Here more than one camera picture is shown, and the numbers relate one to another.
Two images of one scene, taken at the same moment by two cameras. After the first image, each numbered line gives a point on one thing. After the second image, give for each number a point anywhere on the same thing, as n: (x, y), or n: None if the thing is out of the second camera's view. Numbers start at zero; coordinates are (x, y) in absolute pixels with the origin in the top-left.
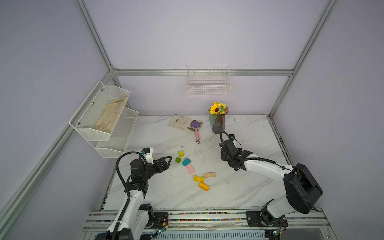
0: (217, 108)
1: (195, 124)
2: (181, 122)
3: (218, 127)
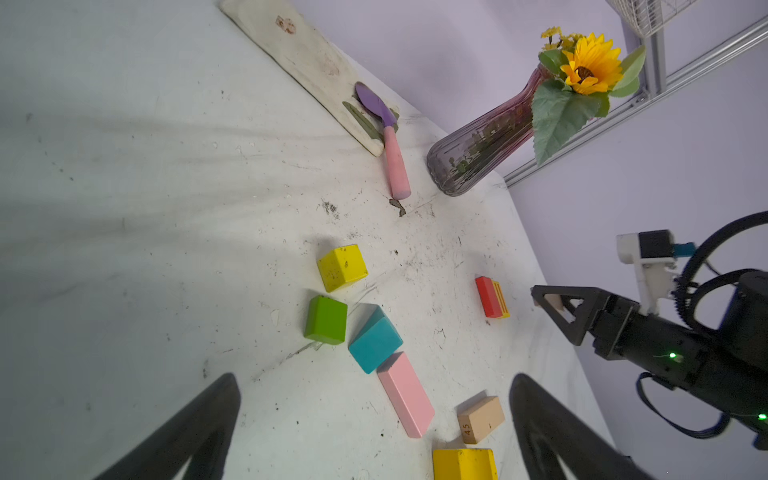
0: (581, 74)
1: (396, 162)
2: (293, 32)
3: (484, 138)
